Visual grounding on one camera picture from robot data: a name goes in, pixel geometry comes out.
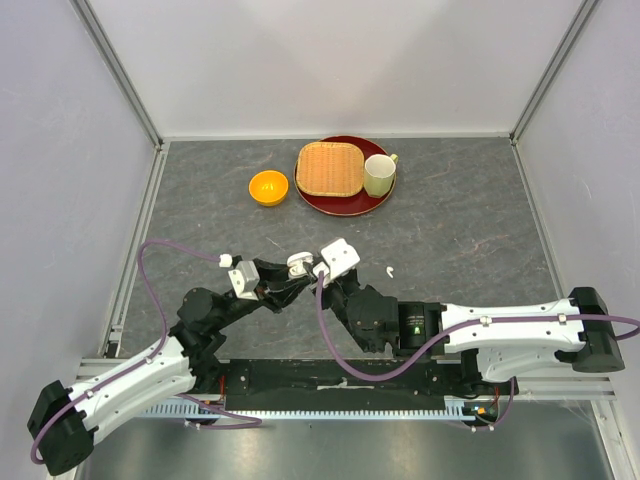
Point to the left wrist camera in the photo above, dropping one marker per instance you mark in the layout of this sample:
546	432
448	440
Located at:
244	280

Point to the light blue cable duct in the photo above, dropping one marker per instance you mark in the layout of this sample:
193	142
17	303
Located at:
182	409

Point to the aluminium frame post left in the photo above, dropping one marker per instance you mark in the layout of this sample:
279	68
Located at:
99	36

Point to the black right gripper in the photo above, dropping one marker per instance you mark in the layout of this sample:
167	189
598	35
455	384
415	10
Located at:
328	288

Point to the aluminium frame post right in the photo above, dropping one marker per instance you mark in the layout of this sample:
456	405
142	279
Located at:
585	11

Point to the aluminium frame post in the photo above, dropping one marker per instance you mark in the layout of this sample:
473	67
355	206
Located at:
585	11
99	36

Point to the pale green mug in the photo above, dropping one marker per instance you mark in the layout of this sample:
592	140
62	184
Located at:
379	174

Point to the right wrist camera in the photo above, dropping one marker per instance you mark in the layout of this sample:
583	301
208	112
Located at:
336	259

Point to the red round lacquer tray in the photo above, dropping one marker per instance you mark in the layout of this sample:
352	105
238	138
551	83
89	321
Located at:
358	204

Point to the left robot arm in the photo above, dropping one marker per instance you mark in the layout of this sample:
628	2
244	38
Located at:
67	422

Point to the woven bamboo basket tray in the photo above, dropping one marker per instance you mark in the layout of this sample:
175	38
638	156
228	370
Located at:
330	169

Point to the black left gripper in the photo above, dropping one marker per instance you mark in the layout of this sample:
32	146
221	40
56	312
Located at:
273	272

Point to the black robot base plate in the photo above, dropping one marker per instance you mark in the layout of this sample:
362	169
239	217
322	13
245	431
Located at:
323	386

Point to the small white charging case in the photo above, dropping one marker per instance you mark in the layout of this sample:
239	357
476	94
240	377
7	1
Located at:
300	264

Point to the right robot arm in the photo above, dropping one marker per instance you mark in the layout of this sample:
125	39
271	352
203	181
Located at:
495	344

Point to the orange plastic bowl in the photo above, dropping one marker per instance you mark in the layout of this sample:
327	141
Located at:
269	188

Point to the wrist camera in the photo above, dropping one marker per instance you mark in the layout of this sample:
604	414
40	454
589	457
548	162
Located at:
336	259
244	280

